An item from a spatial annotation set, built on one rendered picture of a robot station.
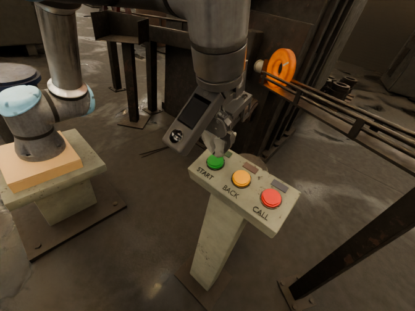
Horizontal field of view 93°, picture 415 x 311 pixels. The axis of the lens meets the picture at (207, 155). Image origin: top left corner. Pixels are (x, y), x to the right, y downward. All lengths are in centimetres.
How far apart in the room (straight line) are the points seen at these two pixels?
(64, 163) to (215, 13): 77
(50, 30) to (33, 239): 80
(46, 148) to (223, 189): 68
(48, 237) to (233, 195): 87
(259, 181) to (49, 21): 65
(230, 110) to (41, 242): 97
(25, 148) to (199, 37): 78
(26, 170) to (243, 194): 75
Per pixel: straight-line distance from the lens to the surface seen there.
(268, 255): 110
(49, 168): 90
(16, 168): 94
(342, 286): 123
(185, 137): 31
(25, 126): 87
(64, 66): 78
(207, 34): 26
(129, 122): 173
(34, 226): 118
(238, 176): 45
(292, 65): 92
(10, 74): 149
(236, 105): 35
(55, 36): 73
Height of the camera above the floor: 91
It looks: 39 degrees down
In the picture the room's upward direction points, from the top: 12 degrees clockwise
